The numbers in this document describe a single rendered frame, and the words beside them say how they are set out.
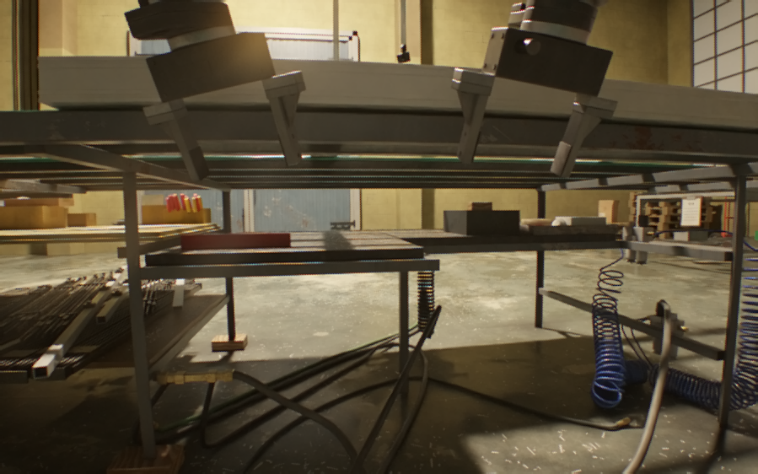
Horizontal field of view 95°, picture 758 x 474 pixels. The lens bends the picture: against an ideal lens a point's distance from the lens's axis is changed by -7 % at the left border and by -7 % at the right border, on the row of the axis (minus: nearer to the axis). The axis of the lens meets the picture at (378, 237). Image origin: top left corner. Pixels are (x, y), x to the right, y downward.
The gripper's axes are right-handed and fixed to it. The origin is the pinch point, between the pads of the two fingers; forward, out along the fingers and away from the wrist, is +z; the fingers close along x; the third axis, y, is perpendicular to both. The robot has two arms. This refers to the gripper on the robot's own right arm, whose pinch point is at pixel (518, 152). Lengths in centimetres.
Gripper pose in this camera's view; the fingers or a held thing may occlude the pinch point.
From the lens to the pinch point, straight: 51.2
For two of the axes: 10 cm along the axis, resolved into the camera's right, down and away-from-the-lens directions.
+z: -1.6, 8.8, 4.5
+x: 9.8, 0.9, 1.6
